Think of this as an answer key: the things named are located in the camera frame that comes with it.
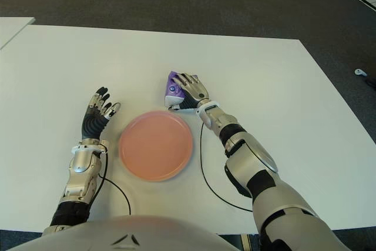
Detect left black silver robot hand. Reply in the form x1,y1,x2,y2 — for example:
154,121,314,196
80,86,122,140

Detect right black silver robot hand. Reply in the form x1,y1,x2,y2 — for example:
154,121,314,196
167,72,212,112

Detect purple tissue paper pack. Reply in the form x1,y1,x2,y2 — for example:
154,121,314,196
163,70,198,108

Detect pink round plate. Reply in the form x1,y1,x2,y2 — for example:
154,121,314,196
118,110,194,183

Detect grey robot torso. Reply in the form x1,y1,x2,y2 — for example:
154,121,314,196
8,215,240,251

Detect white side table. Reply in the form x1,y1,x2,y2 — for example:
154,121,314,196
0,16,35,51

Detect metal table leg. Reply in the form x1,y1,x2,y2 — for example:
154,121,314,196
240,234,252,251

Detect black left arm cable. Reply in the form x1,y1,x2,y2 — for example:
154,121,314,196
96,145,132,215

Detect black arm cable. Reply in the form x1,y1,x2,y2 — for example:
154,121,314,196
96,145,132,215
200,123,253,212

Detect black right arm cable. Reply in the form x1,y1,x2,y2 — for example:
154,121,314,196
200,123,253,212

